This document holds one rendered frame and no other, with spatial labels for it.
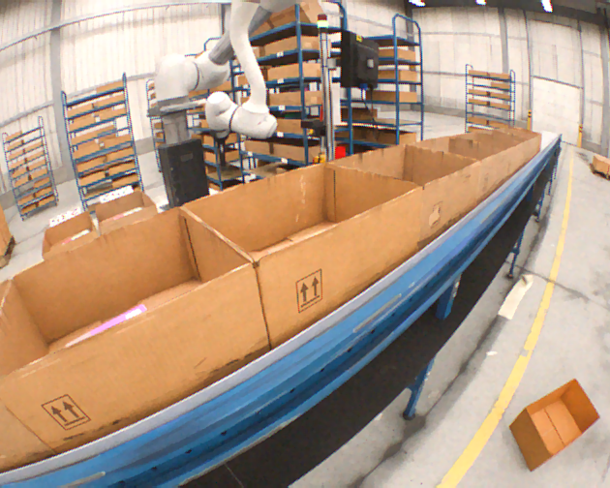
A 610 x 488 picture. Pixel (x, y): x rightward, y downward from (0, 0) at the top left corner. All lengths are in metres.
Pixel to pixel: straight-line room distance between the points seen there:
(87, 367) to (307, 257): 0.32
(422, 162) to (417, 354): 0.62
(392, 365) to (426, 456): 0.67
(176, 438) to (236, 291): 0.20
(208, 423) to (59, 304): 0.40
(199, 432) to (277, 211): 0.53
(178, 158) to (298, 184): 0.77
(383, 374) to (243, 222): 0.49
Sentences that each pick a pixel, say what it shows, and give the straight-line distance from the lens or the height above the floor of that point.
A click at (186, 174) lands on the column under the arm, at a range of 1.43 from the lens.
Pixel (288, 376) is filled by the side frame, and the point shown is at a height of 0.91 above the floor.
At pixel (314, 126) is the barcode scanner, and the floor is 1.05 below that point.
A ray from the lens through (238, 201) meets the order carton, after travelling 0.67.
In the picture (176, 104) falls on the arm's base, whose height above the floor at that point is 1.26.
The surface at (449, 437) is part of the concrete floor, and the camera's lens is 1.44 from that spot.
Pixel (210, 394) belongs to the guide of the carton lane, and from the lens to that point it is 0.41.
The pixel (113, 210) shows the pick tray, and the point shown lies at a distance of 1.74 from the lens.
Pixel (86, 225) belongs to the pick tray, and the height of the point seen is 0.78.
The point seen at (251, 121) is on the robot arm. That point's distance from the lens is 1.15.
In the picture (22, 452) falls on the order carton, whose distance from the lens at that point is 0.52.
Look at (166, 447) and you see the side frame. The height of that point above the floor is 0.91.
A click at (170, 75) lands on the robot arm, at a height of 1.40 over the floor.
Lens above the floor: 1.24
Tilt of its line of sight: 29 degrees down
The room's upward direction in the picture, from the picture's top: 4 degrees counter-clockwise
